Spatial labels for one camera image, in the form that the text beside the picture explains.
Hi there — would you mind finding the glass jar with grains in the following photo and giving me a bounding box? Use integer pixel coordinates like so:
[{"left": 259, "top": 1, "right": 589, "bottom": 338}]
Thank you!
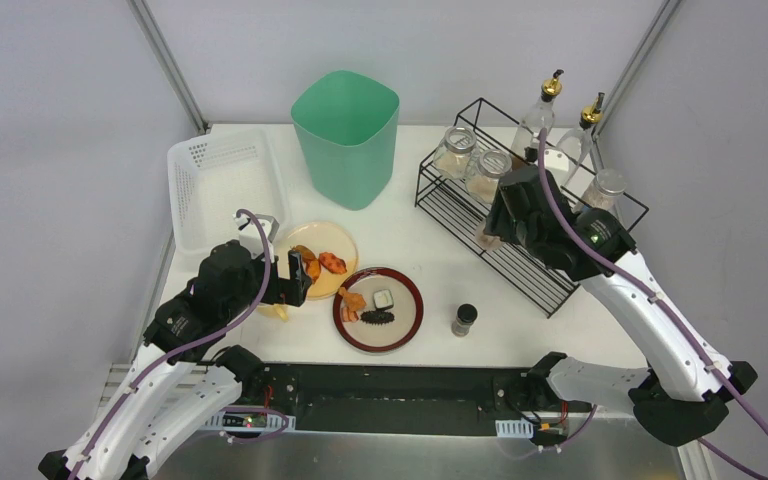
[{"left": 432, "top": 126, "right": 477, "bottom": 180}]

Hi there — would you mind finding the green plastic bin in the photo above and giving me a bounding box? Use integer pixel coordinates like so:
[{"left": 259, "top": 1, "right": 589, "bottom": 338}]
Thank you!
[{"left": 290, "top": 70, "right": 400, "bottom": 211}]

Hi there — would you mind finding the red rimmed plate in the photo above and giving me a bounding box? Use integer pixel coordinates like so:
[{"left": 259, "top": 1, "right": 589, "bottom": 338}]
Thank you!
[{"left": 332, "top": 267, "right": 425, "bottom": 354}]

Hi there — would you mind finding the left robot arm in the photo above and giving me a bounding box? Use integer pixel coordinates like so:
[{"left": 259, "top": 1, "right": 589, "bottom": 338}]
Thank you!
[{"left": 38, "top": 240, "right": 312, "bottom": 479}]

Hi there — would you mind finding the white plastic basket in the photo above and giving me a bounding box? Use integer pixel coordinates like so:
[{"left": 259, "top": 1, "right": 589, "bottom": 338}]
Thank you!
[{"left": 167, "top": 128, "right": 292, "bottom": 260}]

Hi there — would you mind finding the silver lid spice jar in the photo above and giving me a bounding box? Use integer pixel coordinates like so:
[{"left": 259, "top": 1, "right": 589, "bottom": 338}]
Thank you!
[{"left": 572, "top": 168, "right": 627, "bottom": 213}]

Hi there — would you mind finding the fried chicken wing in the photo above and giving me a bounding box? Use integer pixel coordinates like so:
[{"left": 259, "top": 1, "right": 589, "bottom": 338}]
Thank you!
[{"left": 292, "top": 245, "right": 321, "bottom": 284}]

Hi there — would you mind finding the sushi roll piece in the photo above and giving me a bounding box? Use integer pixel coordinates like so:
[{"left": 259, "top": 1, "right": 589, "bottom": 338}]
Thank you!
[{"left": 373, "top": 289, "right": 395, "bottom": 310}]

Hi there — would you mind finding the glass jar with rice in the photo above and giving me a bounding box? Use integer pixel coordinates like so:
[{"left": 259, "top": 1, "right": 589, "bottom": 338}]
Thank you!
[{"left": 464, "top": 149, "right": 512, "bottom": 205}]

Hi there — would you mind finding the gold spout oil bottle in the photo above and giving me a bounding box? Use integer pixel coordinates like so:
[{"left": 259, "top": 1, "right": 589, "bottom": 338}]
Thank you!
[{"left": 510, "top": 69, "right": 564, "bottom": 170}]

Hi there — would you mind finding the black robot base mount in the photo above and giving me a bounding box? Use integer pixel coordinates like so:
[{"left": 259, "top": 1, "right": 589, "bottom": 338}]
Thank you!
[{"left": 237, "top": 363, "right": 589, "bottom": 436}]

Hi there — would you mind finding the black sea cucumber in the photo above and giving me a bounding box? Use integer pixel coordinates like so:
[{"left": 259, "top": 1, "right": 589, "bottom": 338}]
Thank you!
[{"left": 360, "top": 310, "right": 395, "bottom": 325}]

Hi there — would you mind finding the pink lid spice shaker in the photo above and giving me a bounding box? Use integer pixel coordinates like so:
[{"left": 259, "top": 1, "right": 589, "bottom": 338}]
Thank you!
[{"left": 473, "top": 222, "right": 504, "bottom": 252}]

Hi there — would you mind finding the black lid pepper shaker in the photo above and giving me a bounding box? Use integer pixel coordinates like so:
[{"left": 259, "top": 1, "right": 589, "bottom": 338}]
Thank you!
[{"left": 451, "top": 303, "right": 478, "bottom": 337}]

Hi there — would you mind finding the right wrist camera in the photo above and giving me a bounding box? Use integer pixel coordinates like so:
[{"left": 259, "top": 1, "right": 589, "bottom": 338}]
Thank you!
[{"left": 544, "top": 148, "right": 575, "bottom": 187}]

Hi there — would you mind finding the fried chicken nugget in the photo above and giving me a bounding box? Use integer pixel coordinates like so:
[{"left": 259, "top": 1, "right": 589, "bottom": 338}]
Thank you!
[{"left": 338, "top": 287, "right": 367, "bottom": 312}]

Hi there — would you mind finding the yellow mug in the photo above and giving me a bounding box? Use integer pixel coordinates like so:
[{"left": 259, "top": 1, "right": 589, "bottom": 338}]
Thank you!
[{"left": 256, "top": 304, "right": 289, "bottom": 323}]

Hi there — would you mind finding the cream plate with leaf pattern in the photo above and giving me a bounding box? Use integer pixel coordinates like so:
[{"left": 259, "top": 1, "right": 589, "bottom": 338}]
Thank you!
[{"left": 275, "top": 221, "right": 358, "bottom": 301}]

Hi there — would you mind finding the black wire rack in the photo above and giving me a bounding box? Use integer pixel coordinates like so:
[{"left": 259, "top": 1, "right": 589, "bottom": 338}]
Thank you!
[{"left": 414, "top": 97, "right": 650, "bottom": 319}]

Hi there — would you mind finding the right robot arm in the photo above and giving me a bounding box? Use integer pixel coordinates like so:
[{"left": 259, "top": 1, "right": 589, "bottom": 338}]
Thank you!
[{"left": 484, "top": 165, "right": 758, "bottom": 446}]

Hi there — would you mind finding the shrimp piece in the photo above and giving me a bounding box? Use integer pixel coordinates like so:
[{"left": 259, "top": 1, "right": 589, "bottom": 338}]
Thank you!
[{"left": 340, "top": 307, "right": 360, "bottom": 323}]

